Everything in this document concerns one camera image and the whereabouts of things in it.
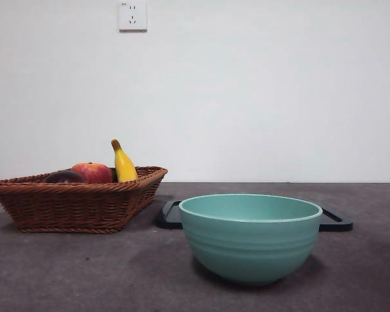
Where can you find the dark red plum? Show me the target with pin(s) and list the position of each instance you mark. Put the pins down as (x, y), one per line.
(65, 177)

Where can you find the yellow banana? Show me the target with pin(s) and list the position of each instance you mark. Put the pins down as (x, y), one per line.
(125, 165)

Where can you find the white wall socket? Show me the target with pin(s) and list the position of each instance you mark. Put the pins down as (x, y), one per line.
(133, 16)

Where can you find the teal ceramic bowl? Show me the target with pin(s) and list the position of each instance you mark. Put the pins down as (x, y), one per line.
(250, 250)

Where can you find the black rectangular tray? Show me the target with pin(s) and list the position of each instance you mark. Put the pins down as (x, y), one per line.
(169, 217)

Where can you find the brown wicker basket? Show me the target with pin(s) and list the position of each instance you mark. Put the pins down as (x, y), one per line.
(68, 208)

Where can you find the red orange peach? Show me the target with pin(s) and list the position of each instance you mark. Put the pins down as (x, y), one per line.
(96, 170)

